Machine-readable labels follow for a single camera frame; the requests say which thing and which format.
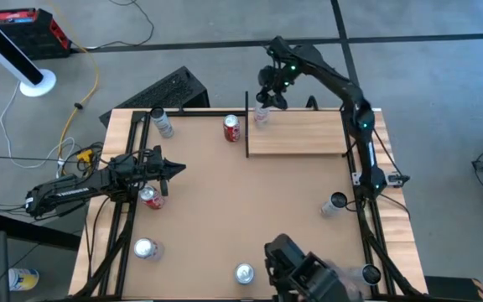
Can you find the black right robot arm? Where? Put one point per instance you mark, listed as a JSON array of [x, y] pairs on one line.
[[333, 79]]

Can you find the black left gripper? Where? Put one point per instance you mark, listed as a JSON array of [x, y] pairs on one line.
[[153, 165]]

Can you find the white slim can red band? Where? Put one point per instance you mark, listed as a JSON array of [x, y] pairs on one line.
[[329, 207]]

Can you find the white slim can red print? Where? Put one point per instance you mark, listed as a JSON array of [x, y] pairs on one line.
[[261, 116]]

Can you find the white Celsius Arctic Vibe can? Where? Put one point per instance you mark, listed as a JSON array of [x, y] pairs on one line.
[[164, 126], [370, 274]]

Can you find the black floor beam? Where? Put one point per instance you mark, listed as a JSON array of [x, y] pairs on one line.
[[32, 230]]

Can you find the black box with hazard stripes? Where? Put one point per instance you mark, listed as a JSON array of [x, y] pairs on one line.
[[455, 289]]

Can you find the black aluminium table frame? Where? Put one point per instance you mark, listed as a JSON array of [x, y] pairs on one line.
[[137, 116]]

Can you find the yellow plug connector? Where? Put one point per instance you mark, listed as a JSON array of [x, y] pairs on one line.
[[84, 155]]

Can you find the red Coca-Cola can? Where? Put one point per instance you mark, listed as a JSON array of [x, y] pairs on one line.
[[232, 132], [154, 201]]

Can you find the white tower with dark panel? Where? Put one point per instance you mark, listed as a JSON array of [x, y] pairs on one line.
[[2, 46]]

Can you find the silver Diet Coke can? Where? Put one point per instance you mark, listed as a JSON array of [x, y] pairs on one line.
[[145, 248], [244, 273]]

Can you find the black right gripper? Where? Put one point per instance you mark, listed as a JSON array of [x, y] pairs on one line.
[[275, 79]]

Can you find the black boxy object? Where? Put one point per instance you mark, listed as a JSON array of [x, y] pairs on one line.
[[304, 272]]

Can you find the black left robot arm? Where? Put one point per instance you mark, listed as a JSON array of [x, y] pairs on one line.
[[69, 191]]

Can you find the black and red crate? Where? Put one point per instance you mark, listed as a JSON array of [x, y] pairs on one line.
[[27, 38]]

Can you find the wooden shelf with black frame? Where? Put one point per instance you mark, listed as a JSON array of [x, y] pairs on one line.
[[296, 134]]

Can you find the yellow and white cup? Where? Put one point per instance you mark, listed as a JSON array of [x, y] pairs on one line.
[[23, 279]]

